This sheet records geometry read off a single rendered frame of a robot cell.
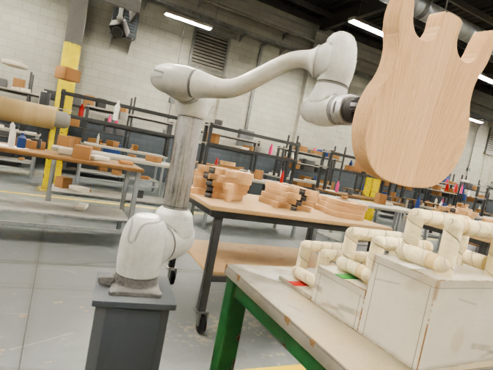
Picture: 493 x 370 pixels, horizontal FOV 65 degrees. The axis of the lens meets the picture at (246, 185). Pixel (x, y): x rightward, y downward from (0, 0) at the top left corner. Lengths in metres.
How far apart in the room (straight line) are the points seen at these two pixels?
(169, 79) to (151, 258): 0.63
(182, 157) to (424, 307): 1.06
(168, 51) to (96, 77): 2.19
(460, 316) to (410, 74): 0.50
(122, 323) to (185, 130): 0.74
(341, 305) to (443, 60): 0.60
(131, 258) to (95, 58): 10.57
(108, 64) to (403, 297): 11.32
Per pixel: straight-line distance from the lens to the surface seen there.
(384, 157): 0.92
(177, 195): 1.55
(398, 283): 0.81
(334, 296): 0.94
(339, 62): 1.24
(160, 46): 12.14
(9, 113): 0.62
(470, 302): 0.87
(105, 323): 1.43
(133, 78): 11.85
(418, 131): 0.98
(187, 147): 1.54
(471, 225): 0.83
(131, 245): 1.40
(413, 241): 0.85
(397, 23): 0.92
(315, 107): 1.22
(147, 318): 1.43
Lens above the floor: 1.25
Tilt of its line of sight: 4 degrees down
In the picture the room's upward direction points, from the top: 11 degrees clockwise
